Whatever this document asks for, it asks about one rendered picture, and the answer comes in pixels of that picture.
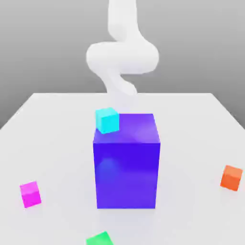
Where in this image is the small cyan cube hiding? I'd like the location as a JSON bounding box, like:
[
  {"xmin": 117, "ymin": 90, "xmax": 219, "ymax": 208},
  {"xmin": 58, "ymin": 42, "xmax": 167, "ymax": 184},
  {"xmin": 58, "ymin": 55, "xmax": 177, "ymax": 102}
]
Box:
[{"xmin": 95, "ymin": 107, "xmax": 120, "ymax": 134}]

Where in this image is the small magenta cube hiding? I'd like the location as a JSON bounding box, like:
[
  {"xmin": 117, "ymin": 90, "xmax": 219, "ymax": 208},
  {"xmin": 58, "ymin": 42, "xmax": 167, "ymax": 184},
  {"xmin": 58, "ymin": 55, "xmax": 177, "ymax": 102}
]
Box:
[{"xmin": 19, "ymin": 180, "xmax": 42, "ymax": 209}]

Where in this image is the small green cube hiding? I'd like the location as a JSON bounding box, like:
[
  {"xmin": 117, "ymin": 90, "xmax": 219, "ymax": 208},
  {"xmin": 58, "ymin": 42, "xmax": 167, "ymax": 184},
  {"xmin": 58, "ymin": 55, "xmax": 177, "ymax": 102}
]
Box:
[{"xmin": 85, "ymin": 231, "xmax": 114, "ymax": 245}]

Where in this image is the small orange cube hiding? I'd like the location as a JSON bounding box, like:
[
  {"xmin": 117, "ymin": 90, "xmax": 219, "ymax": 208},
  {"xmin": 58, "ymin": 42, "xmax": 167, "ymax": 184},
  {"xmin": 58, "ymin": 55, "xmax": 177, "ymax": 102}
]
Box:
[{"xmin": 220, "ymin": 165, "xmax": 244, "ymax": 192}]

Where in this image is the large purple box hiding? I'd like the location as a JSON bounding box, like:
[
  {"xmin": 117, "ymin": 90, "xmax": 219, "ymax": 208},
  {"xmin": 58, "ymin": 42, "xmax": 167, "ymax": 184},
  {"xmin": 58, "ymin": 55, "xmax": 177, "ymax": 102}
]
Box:
[{"xmin": 92, "ymin": 113, "xmax": 161, "ymax": 210}]

